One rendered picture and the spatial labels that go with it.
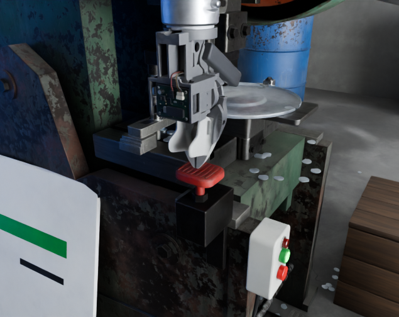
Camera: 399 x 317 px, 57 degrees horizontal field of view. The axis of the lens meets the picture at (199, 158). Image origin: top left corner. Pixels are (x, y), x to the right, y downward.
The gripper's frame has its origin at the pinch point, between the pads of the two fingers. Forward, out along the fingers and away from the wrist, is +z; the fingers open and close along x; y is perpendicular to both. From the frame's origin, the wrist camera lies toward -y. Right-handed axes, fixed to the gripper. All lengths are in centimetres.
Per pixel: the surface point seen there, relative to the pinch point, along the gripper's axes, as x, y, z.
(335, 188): -6, -149, 78
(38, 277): -54, 2, 51
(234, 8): -14.5, -36.8, -20.1
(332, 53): -73, -363, 39
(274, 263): 12.1, -5.8, 19.6
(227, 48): -11.5, -28.8, -12.4
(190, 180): 0.2, 2.9, 2.5
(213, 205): 3.1, 0.3, 7.6
